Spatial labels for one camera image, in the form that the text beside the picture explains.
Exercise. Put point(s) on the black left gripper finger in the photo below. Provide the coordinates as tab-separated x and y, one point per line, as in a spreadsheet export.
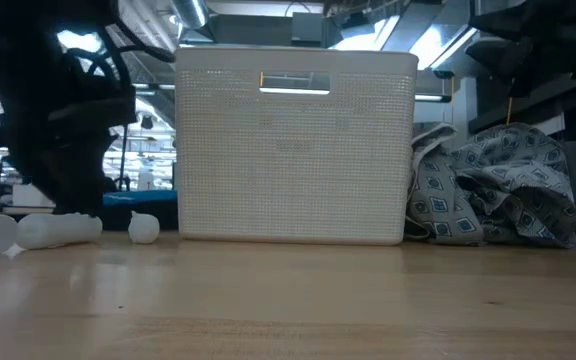
68	190

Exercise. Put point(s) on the grey blue patterned cloth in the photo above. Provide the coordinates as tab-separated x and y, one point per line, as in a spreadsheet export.
513	170

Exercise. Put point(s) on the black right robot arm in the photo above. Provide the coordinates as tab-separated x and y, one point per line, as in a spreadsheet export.
528	30

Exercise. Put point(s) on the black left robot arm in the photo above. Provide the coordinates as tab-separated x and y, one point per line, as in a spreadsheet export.
28	50

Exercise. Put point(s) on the white perforated plastic basket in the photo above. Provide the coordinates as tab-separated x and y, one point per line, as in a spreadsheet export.
293	175

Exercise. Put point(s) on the silver ceiling duct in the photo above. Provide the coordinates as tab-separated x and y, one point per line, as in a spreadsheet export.
190	12

